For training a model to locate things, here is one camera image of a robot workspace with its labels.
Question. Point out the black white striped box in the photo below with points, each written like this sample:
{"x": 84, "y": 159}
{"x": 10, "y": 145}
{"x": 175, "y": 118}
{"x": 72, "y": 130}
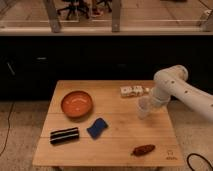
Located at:
{"x": 60, "y": 136}

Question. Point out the white ceramic cup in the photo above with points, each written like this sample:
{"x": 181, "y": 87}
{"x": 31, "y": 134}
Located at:
{"x": 144, "y": 107}

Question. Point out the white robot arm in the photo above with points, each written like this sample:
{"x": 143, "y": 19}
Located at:
{"x": 170, "y": 82}

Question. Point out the wooden table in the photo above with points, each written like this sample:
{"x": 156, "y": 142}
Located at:
{"x": 114, "y": 146}

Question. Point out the blue sponge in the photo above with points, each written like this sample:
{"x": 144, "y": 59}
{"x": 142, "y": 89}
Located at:
{"x": 97, "y": 128}

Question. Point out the long wooden bench shelf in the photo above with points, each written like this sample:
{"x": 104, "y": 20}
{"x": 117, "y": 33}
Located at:
{"x": 103, "y": 28}

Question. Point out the black office chair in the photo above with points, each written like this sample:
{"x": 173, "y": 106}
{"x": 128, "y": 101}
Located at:
{"x": 74, "y": 7}

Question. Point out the brown sausage toy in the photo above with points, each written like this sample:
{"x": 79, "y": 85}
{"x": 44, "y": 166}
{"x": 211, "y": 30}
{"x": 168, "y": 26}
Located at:
{"x": 143, "y": 150}

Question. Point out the orange bowl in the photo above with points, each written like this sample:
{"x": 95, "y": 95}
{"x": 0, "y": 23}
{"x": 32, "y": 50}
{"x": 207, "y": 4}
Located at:
{"x": 76, "y": 104}

